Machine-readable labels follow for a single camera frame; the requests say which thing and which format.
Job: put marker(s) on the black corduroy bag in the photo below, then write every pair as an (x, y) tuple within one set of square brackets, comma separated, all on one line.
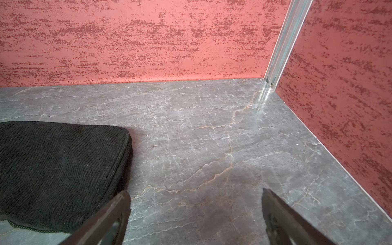
[(55, 176)]

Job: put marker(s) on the aluminium corner post right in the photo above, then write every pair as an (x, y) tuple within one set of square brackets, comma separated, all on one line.
[(292, 25)]

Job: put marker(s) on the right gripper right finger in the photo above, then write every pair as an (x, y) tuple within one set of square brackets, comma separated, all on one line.
[(284, 226)]

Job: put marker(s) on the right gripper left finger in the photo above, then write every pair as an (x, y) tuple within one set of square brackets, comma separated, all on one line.
[(106, 227)]

